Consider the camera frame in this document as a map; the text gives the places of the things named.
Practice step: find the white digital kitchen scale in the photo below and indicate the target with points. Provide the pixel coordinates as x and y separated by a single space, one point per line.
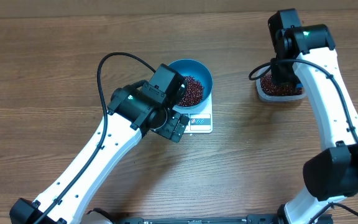
201 117

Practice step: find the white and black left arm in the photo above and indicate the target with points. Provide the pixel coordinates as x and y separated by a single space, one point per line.
133 111

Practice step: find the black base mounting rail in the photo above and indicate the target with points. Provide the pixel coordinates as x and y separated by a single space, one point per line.
99 216

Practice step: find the clear plastic food container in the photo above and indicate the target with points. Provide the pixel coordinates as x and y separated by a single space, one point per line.
275 97

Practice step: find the blue metal bowl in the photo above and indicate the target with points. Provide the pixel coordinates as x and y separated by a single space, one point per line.
194 68

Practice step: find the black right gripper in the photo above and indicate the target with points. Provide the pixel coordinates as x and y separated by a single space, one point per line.
277 76

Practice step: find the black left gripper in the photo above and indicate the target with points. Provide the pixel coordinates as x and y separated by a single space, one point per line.
170 131

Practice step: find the red adzuki beans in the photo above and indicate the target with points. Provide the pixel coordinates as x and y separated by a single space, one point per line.
195 90

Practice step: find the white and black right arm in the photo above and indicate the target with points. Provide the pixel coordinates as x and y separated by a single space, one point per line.
307 55

